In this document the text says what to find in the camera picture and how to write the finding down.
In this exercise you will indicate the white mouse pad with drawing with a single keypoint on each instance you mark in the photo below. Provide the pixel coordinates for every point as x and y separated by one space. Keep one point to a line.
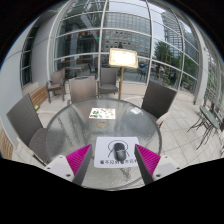
101 150

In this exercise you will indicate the grey wicker chair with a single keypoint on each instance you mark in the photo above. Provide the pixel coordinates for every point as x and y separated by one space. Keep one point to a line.
82 88
58 76
108 76
158 98
23 116

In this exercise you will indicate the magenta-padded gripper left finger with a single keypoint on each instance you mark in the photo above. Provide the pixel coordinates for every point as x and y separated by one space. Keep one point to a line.
61 166

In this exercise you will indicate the green metal bistro table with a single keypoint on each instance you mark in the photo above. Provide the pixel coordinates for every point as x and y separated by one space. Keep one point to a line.
210 116

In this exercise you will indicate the white sheet with food pictures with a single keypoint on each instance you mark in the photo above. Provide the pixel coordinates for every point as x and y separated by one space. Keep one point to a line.
102 113

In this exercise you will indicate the black computer mouse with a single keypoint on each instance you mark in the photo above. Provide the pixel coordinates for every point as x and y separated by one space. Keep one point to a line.
120 152

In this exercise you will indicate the wooden slat bench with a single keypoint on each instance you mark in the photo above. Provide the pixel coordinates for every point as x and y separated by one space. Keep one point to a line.
6 145
39 96

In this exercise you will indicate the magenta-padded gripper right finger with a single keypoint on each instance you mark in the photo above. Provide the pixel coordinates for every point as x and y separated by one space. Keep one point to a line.
165 166

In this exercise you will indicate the golden menu stand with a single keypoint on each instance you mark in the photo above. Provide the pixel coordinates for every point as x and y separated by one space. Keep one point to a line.
123 57

